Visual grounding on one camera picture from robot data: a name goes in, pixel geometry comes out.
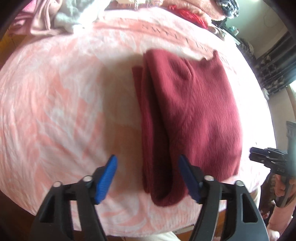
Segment plaid flannel clothes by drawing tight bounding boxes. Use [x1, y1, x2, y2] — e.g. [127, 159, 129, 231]
[216, 0, 239, 19]

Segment folded pink fluffy blanket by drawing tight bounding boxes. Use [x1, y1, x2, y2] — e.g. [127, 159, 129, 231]
[162, 0, 225, 21]

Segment red satin cloth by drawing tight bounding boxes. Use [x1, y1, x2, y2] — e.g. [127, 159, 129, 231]
[166, 5, 208, 30]

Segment pink floral bed blanket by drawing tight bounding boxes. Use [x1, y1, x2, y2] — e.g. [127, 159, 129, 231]
[1, 8, 276, 237]

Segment dark floral curtain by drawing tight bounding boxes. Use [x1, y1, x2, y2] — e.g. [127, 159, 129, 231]
[254, 32, 295, 95]

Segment pink sleeve forearm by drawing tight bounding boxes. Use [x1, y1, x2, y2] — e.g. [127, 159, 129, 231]
[267, 195, 295, 240]

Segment pale blue white garment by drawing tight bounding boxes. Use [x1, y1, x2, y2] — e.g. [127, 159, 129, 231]
[54, 0, 110, 33]

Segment dark red knit sweater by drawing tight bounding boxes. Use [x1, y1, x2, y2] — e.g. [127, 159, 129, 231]
[132, 49, 242, 207]

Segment person's right hand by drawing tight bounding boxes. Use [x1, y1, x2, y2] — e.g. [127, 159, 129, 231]
[274, 174, 285, 197]

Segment pink garment pile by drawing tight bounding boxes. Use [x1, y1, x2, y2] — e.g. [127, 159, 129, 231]
[8, 0, 63, 36]

